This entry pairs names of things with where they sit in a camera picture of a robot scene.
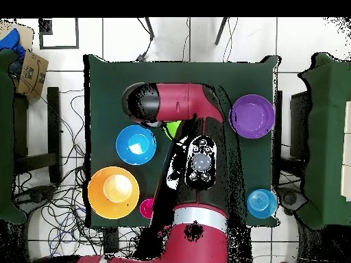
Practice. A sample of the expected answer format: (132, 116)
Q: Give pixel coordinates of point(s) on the large green plastic bowl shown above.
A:
(172, 128)

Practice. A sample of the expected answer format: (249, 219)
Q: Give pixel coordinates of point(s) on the purple plastic bowl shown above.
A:
(252, 116)

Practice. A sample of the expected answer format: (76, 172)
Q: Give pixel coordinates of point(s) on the small blue plastic bowl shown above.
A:
(262, 204)

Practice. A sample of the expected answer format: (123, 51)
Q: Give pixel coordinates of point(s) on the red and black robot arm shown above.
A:
(181, 101)

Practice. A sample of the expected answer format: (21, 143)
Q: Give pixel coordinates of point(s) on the large blue plastic bowl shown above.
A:
(135, 145)

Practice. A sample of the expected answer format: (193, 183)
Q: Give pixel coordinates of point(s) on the pink plastic cup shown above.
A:
(146, 208)

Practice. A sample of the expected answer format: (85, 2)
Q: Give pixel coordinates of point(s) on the dark green tablecloth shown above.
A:
(178, 71)

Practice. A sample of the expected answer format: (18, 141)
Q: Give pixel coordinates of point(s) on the yellow plastic bowl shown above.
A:
(113, 191)

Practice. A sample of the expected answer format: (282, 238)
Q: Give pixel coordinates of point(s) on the black power strip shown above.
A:
(110, 239)

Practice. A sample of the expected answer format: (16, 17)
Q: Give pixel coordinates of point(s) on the black bench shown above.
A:
(53, 131)

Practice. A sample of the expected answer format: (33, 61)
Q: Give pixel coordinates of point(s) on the grey base with black knob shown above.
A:
(38, 196)

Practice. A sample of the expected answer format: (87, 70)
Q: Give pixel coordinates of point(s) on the green cloth on side table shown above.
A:
(326, 109)
(5, 137)

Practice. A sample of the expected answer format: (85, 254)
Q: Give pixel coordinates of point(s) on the cardboard box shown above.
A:
(33, 74)

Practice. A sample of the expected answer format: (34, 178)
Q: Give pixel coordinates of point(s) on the blue cloth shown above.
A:
(12, 41)

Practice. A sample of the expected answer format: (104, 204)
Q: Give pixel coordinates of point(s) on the black square frame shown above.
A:
(59, 47)

